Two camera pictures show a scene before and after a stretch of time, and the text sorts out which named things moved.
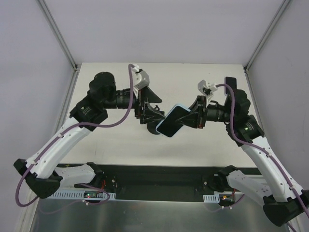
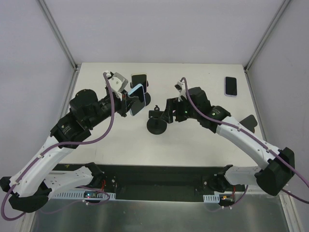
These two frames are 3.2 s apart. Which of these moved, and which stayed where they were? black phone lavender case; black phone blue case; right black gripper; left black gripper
Moved: left black gripper; right black gripper; black phone blue case
Stayed: black phone lavender case
